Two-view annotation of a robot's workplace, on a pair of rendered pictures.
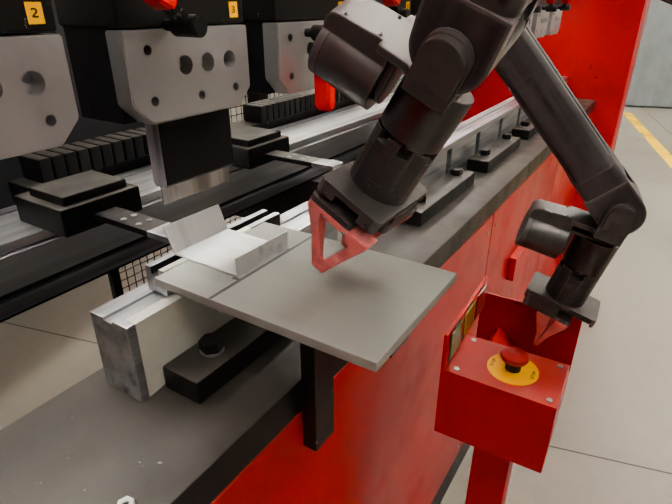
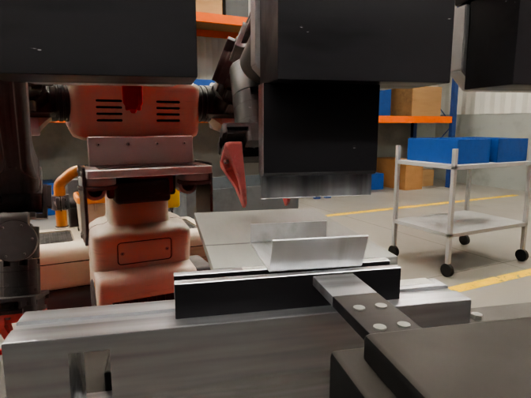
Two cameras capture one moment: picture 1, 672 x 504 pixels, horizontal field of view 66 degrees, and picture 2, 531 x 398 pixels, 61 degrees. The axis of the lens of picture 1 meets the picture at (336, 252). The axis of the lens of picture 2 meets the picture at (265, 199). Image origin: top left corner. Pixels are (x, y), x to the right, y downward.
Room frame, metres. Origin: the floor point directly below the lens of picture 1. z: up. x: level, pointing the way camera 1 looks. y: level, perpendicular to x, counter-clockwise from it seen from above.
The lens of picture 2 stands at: (0.86, 0.40, 1.13)
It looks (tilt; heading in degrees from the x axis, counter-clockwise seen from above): 9 degrees down; 225
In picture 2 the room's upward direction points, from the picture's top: straight up
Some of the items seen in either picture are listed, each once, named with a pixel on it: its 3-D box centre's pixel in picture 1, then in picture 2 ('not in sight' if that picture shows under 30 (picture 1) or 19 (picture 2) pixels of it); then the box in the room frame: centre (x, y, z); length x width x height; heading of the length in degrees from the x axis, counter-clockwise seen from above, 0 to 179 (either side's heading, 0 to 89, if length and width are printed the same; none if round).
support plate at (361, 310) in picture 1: (307, 279); (276, 234); (0.48, 0.03, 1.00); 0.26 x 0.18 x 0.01; 58
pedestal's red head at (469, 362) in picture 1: (510, 365); not in sight; (0.64, -0.27, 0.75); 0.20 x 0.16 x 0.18; 149
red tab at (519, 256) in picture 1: (518, 259); not in sight; (1.33, -0.53, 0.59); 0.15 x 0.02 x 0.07; 148
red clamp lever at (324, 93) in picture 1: (320, 69); (130, 57); (0.65, 0.02, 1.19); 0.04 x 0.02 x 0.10; 58
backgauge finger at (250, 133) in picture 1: (278, 150); not in sight; (0.94, 0.11, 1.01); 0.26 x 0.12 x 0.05; 58
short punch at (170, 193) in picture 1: (193, 150); (318, 141); (0.56, 0.16, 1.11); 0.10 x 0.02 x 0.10; 148
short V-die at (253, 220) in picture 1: (220, 247); (288, 286); (0.58, 0.14, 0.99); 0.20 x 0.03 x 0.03; 148
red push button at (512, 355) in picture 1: (513, 362); not in sight; (0.60, -0.26, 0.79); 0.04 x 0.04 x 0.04
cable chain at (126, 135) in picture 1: (129, 144); not in sight; (0.94, 0.38, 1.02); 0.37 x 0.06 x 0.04; 148
